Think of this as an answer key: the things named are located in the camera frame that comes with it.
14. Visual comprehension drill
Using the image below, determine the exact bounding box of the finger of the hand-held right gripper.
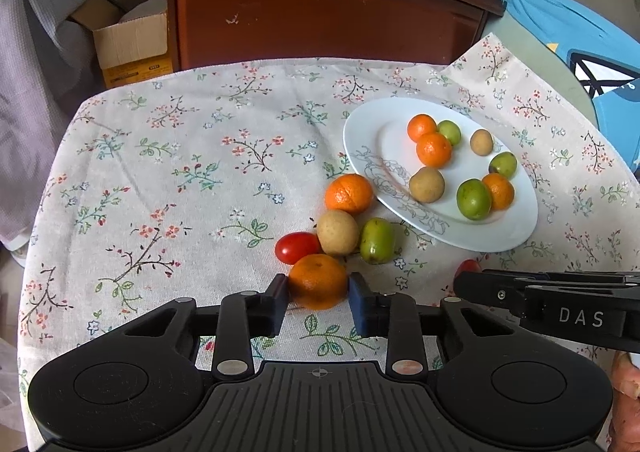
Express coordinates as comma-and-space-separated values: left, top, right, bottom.
482, 269, 640, 287
453, 271, 640, 350

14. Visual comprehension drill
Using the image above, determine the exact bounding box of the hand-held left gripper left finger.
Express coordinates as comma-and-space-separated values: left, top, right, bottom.
122, 274, 291, 381

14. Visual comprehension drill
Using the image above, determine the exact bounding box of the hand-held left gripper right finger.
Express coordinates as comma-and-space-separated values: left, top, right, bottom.
347, 272, 518, 379

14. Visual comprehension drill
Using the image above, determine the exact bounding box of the blue printed bedding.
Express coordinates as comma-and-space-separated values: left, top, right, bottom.
430, 0, 640, 183

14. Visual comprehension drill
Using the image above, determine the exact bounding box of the open cardboard box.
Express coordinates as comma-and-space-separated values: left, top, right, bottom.
67, 0, 174, 90

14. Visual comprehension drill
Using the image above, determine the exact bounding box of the person's right hand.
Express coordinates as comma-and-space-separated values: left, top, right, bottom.
609, 352, 640, 452

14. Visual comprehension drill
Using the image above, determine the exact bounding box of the pale checked cloth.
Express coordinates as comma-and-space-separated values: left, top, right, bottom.
0, 0, 98, 253

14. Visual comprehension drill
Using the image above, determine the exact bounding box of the orange mandarin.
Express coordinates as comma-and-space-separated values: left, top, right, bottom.
482, 173, 515, 211
407, 113, 439, 143
325, 173, 374, 214
416, 133, 453, 168
288, 254, 349, 310

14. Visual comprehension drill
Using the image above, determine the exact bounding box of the white plate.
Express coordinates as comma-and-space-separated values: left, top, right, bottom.
343, 97, 539, 253

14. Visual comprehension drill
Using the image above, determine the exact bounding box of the brown wooden cabinet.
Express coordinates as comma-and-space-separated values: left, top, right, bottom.
146, 0, 507, 72

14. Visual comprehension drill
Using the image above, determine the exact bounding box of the green jujube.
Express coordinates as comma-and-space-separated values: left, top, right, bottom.
488, 151, 518, 179
360, 217, 396, 265
456, 179, 493, 221
437, 120, 462, 147

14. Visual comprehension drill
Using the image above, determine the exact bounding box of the floral tablecloth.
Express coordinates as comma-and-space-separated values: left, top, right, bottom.
17, 32, 640, 433

